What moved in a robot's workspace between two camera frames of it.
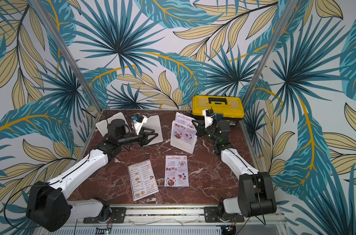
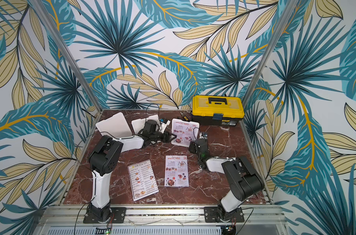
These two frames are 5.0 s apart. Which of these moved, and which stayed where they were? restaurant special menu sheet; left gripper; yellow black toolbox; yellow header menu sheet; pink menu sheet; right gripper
Moved: right gripper; restaurant special menu sheet; left gripper
Stayed: yellow black toolbox; yellow header menu sheet; pink menu sheet
